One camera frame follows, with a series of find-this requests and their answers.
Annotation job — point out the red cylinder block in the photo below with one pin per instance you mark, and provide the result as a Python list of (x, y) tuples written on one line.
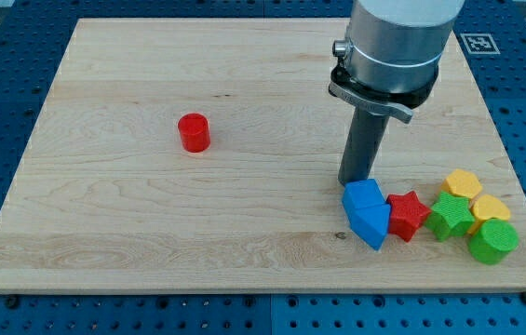
[(194, 132)]

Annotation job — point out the green cylinder block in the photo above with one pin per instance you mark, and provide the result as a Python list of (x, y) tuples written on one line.
[(493, 241)]

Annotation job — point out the wooden board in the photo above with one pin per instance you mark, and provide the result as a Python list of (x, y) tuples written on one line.
[(107, 201)]

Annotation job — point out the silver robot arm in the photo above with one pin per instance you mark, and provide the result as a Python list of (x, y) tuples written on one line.
[(394, 46)]

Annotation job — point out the red star block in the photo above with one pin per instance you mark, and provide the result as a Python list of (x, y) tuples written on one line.
[(407, 215)]

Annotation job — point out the black silver tool clamp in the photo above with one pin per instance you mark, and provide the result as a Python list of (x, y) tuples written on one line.
[(398, 105)]

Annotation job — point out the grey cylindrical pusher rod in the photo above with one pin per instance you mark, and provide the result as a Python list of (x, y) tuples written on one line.
[(363, 141)]

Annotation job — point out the green star block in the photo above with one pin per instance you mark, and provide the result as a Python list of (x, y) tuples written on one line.
[(450, 216)]

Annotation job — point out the yellow hexagon block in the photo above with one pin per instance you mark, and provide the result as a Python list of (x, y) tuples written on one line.
[(462, 183)]

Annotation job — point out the white fiducial marker tag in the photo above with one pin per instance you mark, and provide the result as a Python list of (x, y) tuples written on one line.
[(480, 44)]

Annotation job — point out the blue cube block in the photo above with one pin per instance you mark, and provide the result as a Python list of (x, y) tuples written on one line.
[(362, 194)]

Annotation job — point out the blue triangular block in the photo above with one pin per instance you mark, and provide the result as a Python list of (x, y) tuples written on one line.
[(370, 224)]

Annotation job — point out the yellow heart block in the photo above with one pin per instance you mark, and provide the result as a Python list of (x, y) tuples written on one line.
[(487, 207)]

